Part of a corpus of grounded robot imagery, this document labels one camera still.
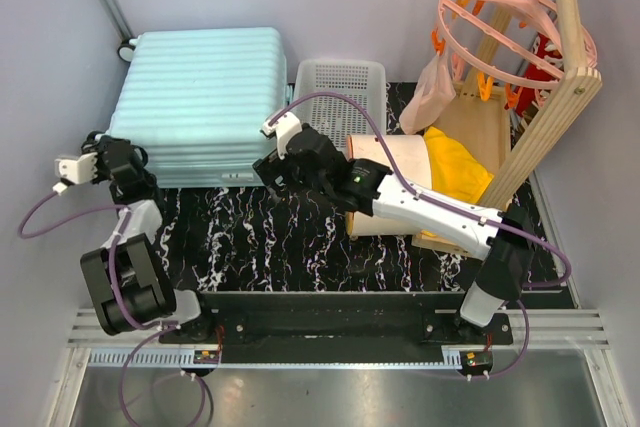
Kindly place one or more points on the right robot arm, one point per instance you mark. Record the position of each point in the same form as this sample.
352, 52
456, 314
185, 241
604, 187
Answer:
496, 238

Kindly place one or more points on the light blue hard-shell suitcase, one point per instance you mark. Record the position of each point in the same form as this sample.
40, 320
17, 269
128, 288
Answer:
195, 101

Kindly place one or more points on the white round drum box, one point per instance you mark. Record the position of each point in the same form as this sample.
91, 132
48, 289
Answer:
411, 156

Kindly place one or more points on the wooden tray base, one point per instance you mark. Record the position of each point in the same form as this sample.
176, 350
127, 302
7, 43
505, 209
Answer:
482, 127

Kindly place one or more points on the translucent pink plastic bag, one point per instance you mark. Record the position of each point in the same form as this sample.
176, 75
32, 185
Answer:
433, 93

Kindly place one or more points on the black marble pattern mat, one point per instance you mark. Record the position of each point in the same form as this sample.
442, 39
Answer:
242, 239

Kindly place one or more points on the wooden hanger rack frame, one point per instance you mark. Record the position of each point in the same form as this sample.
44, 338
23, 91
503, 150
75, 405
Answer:
579, 83

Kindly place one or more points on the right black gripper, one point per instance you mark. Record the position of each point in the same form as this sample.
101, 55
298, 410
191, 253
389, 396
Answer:
271, 168

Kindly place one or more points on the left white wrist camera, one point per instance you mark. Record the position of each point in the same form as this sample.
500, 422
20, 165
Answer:
73, 171

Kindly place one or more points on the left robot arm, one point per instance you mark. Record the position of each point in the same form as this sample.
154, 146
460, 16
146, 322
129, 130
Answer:
128, 286

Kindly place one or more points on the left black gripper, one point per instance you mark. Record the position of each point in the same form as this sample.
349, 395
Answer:
99, 148

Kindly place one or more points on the red cloth item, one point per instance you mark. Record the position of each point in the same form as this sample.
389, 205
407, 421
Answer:
523, 98

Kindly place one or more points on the yellow cloth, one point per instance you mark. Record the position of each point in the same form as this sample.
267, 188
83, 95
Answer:
454, 171

